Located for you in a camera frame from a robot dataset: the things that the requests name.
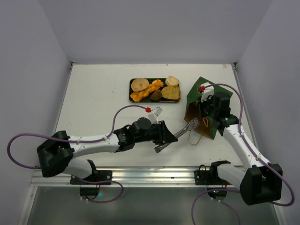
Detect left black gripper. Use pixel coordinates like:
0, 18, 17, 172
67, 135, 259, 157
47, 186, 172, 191
134, 120, 178, 144

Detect green paper bag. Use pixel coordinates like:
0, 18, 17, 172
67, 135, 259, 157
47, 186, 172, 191
184, 77, 237, 140

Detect metal tongs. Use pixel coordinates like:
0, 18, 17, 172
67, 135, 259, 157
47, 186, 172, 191
154, 118, 200, 154

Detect brown chocolate bread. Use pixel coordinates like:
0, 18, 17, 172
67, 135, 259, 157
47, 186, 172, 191
151, 89, 162, 101

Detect sliced toast bread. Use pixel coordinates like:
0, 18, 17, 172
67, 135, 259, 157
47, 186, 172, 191
161, 86, 180, 101

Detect round bun bread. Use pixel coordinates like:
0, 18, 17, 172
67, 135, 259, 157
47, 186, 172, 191
165, 76, 179, 87

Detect orange waffle bread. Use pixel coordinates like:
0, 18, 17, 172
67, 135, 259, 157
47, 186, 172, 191
129, 79, 164, 102

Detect beige bagel bread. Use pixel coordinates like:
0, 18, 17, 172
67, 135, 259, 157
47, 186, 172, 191
131, 78, 149, 92

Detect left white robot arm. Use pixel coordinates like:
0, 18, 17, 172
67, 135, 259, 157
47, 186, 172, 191
37, 117, 178, 184

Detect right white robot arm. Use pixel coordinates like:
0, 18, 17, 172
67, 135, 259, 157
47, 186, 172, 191
197, 90, 283, 205

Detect dark green tray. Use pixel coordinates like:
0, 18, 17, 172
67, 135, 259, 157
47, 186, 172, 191
128, 78, 181, 103

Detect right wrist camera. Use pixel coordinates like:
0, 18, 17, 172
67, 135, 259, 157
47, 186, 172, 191
198, 82, 214, 102

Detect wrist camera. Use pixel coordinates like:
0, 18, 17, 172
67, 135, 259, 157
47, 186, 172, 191
145, 107, 162, 124
198, 82, 214, 102

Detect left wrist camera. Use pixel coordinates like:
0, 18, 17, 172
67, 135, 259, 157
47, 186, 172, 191
145, 107, 162, 124

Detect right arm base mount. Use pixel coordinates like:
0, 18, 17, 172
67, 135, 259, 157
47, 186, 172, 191
194, 165, 227, 200

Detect aluminium frame rail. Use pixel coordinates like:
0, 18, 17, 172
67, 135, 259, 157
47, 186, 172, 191
29, 165, 247, 188

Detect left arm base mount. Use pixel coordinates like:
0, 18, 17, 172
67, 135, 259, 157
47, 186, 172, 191
70, 170, 112, 200

